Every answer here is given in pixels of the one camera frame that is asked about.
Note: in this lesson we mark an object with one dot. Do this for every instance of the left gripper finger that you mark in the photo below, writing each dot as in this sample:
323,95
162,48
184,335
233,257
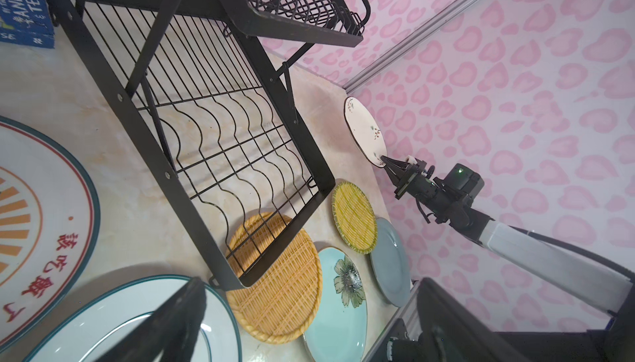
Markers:
170,333

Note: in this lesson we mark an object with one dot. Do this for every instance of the black wire dish rack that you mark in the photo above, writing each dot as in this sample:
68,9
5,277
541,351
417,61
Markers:
213,118

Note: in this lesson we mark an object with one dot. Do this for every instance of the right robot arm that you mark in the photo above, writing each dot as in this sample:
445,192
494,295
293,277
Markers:
604,285

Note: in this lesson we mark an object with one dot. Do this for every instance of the cream floral plate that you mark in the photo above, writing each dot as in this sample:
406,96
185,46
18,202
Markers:
365,131

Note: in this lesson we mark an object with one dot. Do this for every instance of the blue treehouse book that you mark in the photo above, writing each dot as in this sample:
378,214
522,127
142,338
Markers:
27,23

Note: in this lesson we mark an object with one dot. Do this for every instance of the grey blue plate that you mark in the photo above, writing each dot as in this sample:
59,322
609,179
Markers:
390,264

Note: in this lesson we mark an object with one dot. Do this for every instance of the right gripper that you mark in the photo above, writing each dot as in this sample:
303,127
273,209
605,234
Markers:
413,177

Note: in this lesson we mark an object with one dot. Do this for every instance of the orange woven bamboo plate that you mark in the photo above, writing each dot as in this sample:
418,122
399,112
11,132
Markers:
283,303

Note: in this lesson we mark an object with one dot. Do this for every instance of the white plate green rim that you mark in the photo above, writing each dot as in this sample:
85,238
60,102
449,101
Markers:
105,321

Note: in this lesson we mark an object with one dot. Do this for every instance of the mint green flower plate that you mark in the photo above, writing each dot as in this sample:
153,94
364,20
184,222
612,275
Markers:
338,332

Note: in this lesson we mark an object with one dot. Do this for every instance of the yellow green woven plate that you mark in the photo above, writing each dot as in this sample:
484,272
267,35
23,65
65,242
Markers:
354,218

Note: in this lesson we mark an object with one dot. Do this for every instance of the white plate orange sunburst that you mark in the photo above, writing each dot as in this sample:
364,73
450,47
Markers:
50,219

